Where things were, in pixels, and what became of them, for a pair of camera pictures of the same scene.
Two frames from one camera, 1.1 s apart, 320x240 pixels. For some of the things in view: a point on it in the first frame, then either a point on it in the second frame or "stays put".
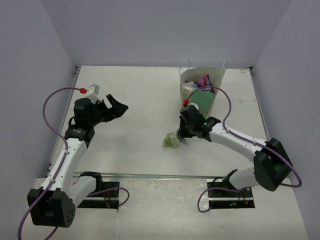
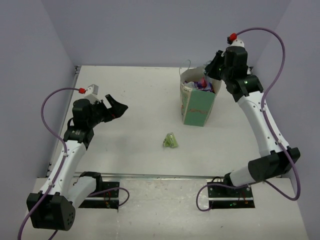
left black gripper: [107, 111] stays put
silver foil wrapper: [178, 133] -> [208, 62]
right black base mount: [222, 199] stays put
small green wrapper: [171, 140] stays put
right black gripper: [183, 133] -> [210, 68]
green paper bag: [199, 85] stays put
